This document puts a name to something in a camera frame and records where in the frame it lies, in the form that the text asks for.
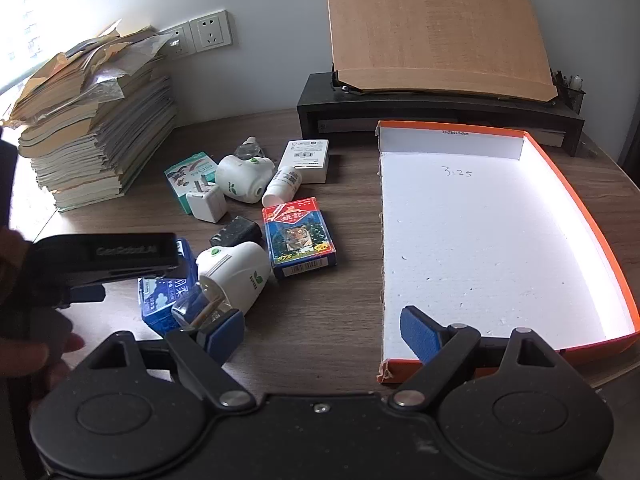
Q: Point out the white adapter box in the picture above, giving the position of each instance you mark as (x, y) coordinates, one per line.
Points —
(305, 157)

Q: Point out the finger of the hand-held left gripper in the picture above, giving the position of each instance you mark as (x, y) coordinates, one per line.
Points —
(87, 293)

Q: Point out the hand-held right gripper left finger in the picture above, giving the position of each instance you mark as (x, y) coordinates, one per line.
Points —
(222, 335)

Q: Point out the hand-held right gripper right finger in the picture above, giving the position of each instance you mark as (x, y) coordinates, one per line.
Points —
(420, 335)

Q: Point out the black mesh pen holder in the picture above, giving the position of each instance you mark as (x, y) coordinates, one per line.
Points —
(570, 92)

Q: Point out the white pill bottle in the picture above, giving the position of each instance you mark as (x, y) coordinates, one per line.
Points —
(280, 186)

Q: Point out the black monitor riser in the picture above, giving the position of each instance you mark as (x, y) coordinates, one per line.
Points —
(400, 107)

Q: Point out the green and white box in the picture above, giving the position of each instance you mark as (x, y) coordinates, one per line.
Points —
(186, 170)

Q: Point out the person's left hand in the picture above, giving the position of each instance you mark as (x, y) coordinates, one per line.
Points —
(47, 357)

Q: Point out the blue tissue pack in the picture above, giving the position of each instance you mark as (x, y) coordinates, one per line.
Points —
(160, 305)

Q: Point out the black power adapter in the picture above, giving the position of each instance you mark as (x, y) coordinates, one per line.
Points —
(235, 230)

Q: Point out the white wall socket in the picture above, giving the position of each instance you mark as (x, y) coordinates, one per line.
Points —
(212, 30)
(179, 40)

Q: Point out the white mosquito repellent heater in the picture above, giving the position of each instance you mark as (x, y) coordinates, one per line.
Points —
(240, 177)
(240, 275)

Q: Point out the wooden book stand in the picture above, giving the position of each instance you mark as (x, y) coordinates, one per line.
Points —
(440, 30)

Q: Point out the white charger plug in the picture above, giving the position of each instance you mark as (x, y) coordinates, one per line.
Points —
(205, 205)

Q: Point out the stack of books and papers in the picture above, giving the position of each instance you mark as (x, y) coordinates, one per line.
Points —
(100, 125)

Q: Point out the blue playing card box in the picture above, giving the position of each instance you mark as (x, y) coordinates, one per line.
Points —
(300, 240)

